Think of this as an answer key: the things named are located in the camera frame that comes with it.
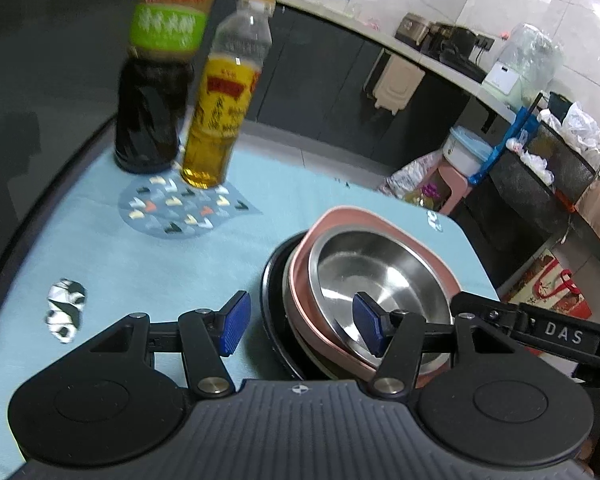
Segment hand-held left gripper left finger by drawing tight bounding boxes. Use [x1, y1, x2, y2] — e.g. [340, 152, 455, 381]
[90, 290, 252, 400]

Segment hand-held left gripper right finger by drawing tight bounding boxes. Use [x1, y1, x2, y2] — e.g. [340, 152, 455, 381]
[352, 291, 531, 400]

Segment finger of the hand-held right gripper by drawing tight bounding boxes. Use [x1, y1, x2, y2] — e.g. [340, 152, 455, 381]
[450, 291, 600, 367]

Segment black plastic bowl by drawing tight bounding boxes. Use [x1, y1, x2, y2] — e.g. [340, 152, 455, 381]
[260, 230, 376, 383]

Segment stainless steel bowl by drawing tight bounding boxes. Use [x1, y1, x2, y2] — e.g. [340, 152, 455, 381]
[307, 225, 455, 376]

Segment pink bowl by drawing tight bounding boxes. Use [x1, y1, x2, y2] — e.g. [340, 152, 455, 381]
[288, 205, 463, 382]

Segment red paper gift bag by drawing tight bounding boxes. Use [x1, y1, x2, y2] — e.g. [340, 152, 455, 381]
[505, 252, 593, 321]

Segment light blue tablecloth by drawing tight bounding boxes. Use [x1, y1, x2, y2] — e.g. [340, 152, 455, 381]
[0, 147, 501, 471]

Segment black mesh storage rack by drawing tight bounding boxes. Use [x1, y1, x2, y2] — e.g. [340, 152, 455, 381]
[452, 92, 600, 291]

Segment oil jug with purple cap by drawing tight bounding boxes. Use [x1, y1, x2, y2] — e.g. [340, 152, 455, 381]
[410, 182, 443, 211]

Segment patterned round blue coaster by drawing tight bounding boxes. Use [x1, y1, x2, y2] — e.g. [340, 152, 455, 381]
[117, 174, 263, 243]

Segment printed plastic bag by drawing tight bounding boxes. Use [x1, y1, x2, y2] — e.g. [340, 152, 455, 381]
[378, 152, 443, 206]

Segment pink plastic stool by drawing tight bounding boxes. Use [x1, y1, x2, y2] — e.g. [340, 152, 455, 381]
[420, 162, 473, 216]

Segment yellow cooking oil bottle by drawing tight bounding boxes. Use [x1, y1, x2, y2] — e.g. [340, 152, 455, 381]
[180, 0, 277, 190]

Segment small crumpled plastic bags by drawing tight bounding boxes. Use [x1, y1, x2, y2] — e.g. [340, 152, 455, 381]
[505, 130, 556, 183]

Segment white container with blue lid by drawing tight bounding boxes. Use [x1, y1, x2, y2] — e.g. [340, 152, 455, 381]
[441, 126, 496, 176]

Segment white plastic bags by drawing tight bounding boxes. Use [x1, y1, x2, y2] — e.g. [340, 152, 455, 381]
[537, 101, 600, 151]

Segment dark vinegar bottle green label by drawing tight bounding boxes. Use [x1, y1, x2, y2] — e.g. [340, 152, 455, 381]
[113, 0, 221, 175]

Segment beige hanging bin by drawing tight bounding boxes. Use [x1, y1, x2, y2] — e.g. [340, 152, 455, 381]
[364, 50, 426, 115]

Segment white appliance with plastic cover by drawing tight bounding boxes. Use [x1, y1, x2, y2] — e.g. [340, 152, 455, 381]
[481, 22, 565, 111]

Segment black electric grill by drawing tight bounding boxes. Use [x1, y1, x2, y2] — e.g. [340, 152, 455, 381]
[437, 47, 488, 83]

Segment white kitchen countertop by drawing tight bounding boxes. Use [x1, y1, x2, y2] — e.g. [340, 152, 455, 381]
[215, 0, 531, 122]

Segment silver rice cooker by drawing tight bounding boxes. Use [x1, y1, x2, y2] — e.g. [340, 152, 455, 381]
[395, 12, 431, 51]

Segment black countertop appliance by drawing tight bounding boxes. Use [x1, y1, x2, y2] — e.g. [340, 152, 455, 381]
[422, 21, 476, 61]

